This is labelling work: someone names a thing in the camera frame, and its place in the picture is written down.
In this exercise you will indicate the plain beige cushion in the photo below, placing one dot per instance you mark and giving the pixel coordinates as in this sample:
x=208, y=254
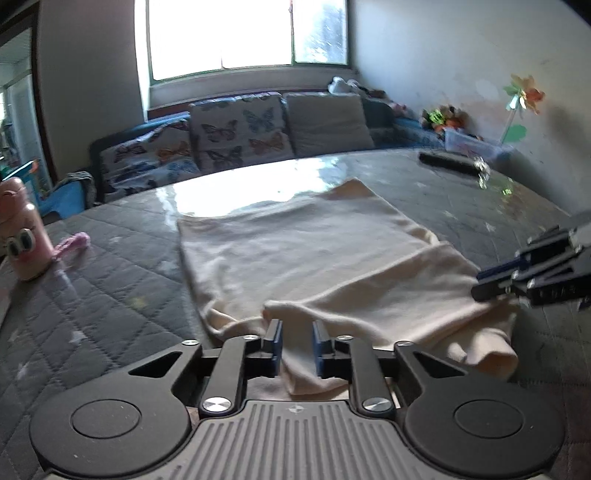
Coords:
x=324, y=123

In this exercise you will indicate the green orange plush toys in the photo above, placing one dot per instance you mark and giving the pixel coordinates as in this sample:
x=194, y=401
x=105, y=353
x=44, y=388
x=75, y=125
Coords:
x=443, y=117

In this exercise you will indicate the window with frame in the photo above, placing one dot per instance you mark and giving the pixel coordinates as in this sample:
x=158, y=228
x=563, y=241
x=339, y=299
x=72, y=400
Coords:
x=185, y=39

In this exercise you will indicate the blue sofa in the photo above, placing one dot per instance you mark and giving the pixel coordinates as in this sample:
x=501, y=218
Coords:
x=388, y=129

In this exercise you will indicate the grey blanket on sofa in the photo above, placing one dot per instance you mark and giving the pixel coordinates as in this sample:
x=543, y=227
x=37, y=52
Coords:
x=81, y=184

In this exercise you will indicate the left butterfly cushion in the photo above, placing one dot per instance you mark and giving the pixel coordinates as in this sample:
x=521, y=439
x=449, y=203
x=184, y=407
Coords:
x=160, y=157

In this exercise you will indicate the translucent storage box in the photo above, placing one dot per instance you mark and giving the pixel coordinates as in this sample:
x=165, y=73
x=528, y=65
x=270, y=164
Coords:
x=457, y=141

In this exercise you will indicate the white plush toy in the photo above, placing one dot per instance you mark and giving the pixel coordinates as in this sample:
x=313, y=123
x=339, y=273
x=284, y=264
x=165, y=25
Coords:
x=340, y=86

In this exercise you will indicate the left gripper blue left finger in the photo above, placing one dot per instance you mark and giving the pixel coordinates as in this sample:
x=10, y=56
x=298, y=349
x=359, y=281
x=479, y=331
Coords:
x=227, y=370

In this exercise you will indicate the pink fluffy hair band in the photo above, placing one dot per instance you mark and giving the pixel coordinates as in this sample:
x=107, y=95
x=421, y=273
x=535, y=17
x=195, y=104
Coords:
x=73, y=243

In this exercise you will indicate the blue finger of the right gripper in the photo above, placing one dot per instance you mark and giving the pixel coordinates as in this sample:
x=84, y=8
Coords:
x=490, y=288
x=503, y=269

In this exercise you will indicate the cream knit garment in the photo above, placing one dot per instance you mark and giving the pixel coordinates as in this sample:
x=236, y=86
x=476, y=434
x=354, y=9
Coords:
x=347, y=258

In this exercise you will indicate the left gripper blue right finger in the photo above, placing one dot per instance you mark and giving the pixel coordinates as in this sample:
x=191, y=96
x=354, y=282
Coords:
x=363, y=367

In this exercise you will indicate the butterfly cushion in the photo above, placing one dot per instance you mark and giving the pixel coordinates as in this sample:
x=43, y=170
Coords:
x=240, y=131
x=160, y=157

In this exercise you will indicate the colourful paper pinwheel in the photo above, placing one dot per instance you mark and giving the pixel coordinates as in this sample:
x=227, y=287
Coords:
x=524, y=96

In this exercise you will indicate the grey quilted star table cover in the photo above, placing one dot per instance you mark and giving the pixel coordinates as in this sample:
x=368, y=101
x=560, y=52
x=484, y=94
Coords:
x=125, y=298

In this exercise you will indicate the pink cartoon water bottle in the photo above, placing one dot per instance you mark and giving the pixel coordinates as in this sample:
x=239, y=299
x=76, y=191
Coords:
x=23, y=235

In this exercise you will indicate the middle butterfly cushion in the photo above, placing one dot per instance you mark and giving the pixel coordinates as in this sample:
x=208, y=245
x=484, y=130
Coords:
x=240, y=131

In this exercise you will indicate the black remote control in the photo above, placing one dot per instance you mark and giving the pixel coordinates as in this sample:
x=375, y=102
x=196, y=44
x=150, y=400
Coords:
x=450, y=161

